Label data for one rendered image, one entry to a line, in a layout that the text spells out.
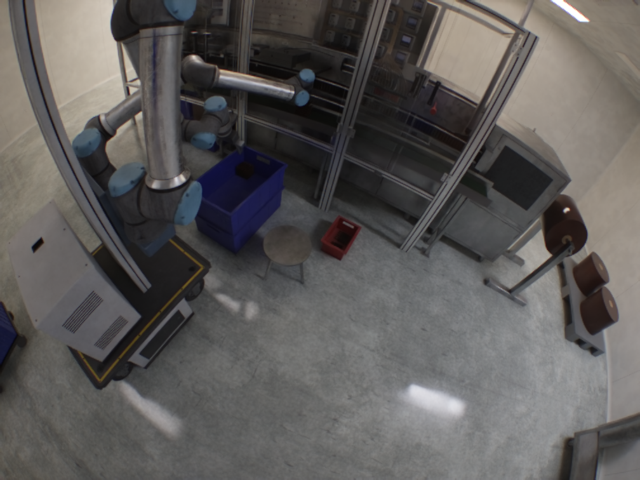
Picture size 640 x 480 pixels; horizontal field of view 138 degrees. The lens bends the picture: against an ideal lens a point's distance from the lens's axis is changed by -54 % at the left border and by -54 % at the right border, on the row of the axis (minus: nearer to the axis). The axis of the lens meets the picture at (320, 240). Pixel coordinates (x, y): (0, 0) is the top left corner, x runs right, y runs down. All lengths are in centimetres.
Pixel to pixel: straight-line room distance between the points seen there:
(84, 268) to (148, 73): 67
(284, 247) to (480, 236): 161
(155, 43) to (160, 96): 14
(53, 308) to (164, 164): 65
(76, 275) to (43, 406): 135
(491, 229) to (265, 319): 185
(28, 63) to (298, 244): 156
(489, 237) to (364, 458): 189
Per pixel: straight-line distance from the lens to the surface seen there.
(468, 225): 230
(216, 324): 167
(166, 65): 72
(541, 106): 513
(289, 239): 164
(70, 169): 96
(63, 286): 107
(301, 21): 235
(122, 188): 92
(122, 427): 180
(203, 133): 104
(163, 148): 78
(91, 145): 133
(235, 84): 132
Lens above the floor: 156
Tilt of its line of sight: 52 degrees down
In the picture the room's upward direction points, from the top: 17 degrees clockwise
